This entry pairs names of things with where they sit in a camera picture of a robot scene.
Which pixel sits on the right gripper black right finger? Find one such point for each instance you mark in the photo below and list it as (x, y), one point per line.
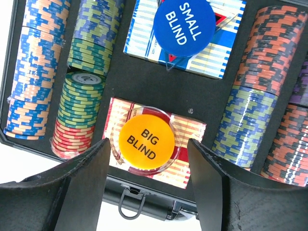
(230, 198)

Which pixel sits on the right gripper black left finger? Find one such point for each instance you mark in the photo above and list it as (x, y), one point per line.
(67, 197)

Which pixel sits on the orange big blind button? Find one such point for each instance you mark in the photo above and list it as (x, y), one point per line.
(146, 141)

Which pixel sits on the black poker set case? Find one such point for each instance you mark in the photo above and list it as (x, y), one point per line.
(137, 80)

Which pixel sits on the blue small blind button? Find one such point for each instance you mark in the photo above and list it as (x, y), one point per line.
(183, 28)

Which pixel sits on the red yellow chip stack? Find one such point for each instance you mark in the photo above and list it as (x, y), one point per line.
(68, 142)

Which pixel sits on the orange black lower chip stack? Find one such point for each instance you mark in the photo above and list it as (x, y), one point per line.
(287, 160)

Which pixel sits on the orange black chip stack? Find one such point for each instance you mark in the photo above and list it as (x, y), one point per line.
(270, 48)
(287, 160)

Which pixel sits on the green yellow chip stack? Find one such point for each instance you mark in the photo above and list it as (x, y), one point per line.
(80, 100)

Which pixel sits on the purple black chip stack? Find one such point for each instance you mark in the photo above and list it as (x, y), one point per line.
(300, 92)

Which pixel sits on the blue playing card deck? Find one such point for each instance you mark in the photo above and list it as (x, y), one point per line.
(210, 62)

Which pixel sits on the blue orange chip stack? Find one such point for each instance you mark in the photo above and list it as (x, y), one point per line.
(38, 54)

